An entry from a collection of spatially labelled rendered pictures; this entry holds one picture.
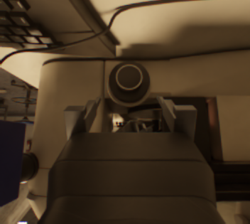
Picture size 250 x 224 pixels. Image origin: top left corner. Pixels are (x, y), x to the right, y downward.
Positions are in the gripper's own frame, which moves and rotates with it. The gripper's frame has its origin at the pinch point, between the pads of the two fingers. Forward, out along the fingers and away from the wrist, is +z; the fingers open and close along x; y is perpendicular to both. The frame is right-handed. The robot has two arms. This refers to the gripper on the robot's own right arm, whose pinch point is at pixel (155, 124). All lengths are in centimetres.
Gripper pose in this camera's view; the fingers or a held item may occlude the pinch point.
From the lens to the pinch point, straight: 55.4
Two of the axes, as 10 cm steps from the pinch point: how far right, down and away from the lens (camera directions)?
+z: 6.3, -5.6, -5.5
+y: -2.9, -8.2, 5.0
